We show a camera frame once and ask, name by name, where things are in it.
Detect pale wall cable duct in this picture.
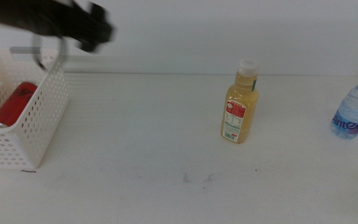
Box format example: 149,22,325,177
10,46,155,74

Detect red soda can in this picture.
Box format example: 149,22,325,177
0,82,39,129

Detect white perforated plastic basket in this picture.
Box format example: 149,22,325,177
0,47,70,170

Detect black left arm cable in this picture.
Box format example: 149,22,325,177
32,32,68,71

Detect clear water bottle blue cap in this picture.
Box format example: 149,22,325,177
330,73,358,139

